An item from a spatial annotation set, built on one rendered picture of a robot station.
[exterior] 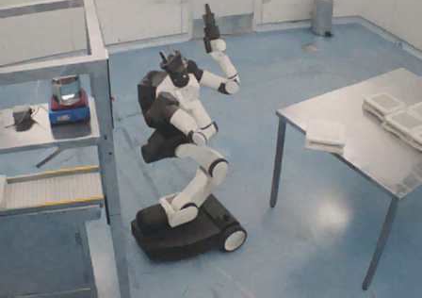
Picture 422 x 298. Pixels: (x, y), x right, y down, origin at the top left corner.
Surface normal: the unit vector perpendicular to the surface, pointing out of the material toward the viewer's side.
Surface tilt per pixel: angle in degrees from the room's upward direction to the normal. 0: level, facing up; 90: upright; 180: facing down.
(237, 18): 90
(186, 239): 0
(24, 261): 90
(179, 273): 0
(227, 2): 90
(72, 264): 90
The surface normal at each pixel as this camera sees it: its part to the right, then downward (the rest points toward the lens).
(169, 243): -0.02, -0.83
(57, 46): 0.33, 0.52
